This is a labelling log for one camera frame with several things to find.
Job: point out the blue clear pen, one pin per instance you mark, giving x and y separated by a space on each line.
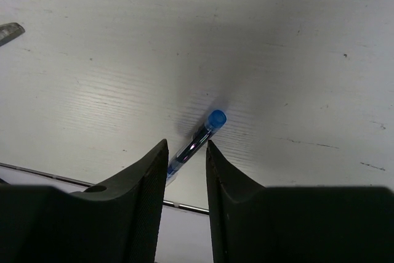
214 122

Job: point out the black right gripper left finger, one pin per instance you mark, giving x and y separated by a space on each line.
116 220

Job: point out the black handled scissors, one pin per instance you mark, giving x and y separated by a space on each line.
9 32

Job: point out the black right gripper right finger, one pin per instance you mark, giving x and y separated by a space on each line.
253 223

